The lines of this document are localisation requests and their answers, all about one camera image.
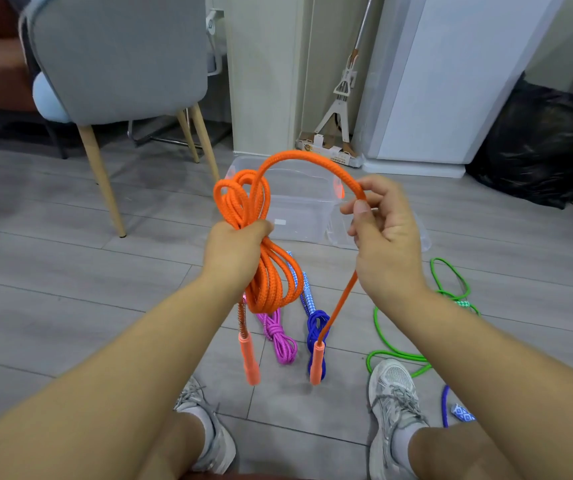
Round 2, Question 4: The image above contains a person's right hand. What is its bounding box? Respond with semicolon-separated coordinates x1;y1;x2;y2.
340;174;430;311

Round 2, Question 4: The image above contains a person's left hand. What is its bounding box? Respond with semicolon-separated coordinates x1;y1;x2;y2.
200;219;275;296

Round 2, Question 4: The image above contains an orange jump rope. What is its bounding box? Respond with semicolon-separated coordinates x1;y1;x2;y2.
213;150;367;387

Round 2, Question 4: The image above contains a person's right forearm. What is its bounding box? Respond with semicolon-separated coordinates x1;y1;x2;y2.
385;287;573;480

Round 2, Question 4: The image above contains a person's left forearm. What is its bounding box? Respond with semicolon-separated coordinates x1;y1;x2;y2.
0;269;247;480

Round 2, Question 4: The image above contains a clear plastic storage box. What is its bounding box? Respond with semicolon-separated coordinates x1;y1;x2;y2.
224;156;347;244

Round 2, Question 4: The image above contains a flat cardboard box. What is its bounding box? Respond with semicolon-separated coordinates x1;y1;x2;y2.
294;132;365;169

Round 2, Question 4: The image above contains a white squeeze mop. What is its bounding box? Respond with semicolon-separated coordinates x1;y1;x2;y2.
313;0;375;145

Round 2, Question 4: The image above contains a white standing air conditioner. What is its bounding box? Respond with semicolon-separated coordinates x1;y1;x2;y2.
351;0;568;179

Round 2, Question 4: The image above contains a person's right grey sneaker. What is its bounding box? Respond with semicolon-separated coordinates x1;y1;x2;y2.
367;358;430;480

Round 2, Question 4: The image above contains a person's grey sneaker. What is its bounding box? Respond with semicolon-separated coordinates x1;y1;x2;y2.
173;376;237;476
367;358;430;480

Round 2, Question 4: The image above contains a black garbage bag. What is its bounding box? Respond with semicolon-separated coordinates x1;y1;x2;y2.
466;72;573;211

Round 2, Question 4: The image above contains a person's left white sock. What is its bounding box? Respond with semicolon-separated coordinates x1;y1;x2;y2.
185;406;216;465

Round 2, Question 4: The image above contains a person's white sock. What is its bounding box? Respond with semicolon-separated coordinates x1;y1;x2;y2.
391;425;425;473
185;406;216;465

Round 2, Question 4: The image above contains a person's left grey sneaker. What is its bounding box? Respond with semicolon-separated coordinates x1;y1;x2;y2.
173;376;237;476

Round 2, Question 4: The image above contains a grey upholstered chair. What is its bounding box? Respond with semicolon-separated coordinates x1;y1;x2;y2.
19;0;222;239

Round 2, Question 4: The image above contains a person's right white sock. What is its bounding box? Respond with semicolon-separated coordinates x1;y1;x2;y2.
391;425;425;473

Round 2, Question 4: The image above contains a person's left leg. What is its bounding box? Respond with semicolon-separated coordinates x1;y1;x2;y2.
135;411;207;480

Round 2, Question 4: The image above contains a person's leg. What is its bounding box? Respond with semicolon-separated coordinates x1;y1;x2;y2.
135;411;207;480
408;420;523;480

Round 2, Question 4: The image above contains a light blue cushion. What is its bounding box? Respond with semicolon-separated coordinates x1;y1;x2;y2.
32;72;73;125

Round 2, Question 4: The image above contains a person's right leg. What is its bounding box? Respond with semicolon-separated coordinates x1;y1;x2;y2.
408;420;523;480

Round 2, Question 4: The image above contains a blue jump rope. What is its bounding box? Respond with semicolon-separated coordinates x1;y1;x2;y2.
286;251;331;383
440;384;476;429

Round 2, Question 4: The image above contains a magenta jump rope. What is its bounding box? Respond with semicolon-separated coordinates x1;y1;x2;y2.
243;294;299;366

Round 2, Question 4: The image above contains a green jump rope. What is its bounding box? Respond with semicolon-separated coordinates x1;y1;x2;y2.
365;258;481;380

